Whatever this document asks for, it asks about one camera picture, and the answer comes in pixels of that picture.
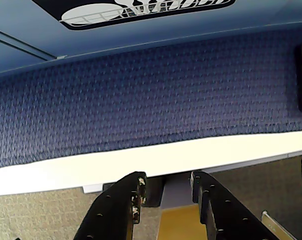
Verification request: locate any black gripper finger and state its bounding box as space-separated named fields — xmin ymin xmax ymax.
xmin=190 ymin=170 xmax=282 ymax=240
xmin=72 ymin=170 xmax=148 ymax=240

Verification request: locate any white ledge strip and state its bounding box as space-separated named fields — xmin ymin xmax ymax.
xmin=0 ymin=129 xmax=302 ymax=198

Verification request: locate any yellow flat board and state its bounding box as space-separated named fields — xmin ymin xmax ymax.
xmin=160 ymin=203 xmax=202 ymax=240

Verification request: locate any silver metal bar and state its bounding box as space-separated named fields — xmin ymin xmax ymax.
xmin=260 ymin=210 xmax=300 ymax=240

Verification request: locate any blue woven fabric panel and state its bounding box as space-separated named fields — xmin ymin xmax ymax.
xmin=0 ymin=26 xmax=302 ymax=170

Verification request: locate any black sign with white graphic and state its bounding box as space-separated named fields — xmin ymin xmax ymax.
xmin=59 ymin=0 xmax=237 ymax=31

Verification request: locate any grey upright post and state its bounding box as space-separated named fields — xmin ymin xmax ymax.
xmin=160 ymin=174 xmax=199 ymax=210

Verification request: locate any thin ceiling rail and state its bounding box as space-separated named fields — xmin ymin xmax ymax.
xmin=0 ymin=26 xmax=68 ymax=61

